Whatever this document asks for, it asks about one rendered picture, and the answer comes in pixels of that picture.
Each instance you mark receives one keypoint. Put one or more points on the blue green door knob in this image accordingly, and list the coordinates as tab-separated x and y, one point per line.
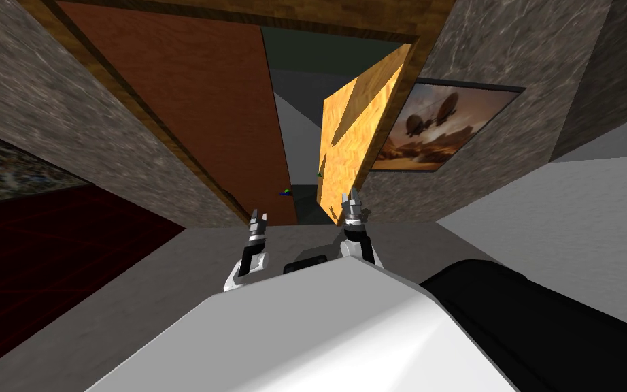
286	192

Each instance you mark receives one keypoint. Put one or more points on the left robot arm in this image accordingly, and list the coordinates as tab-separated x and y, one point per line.
250	260

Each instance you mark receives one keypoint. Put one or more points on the framed airship desert picture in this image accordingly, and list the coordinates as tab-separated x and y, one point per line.
438	128

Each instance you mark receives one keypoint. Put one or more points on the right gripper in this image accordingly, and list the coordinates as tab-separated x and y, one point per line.
352	213

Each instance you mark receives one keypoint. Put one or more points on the dark red rug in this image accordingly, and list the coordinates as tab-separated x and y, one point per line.
47	261

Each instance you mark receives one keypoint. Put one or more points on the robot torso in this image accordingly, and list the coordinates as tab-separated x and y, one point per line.
313	332

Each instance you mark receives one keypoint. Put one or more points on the reddish brown door leaf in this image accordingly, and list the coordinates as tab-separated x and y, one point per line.
199	109

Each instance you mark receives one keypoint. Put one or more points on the yellow wooden door leaf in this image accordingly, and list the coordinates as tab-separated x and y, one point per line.
354	136

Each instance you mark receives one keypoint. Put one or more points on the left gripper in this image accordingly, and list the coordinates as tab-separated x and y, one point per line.
257	230

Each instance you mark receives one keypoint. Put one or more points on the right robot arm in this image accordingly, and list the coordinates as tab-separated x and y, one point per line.
542	332

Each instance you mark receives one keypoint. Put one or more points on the dark speckled wall picture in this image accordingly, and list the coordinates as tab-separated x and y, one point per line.
9	169

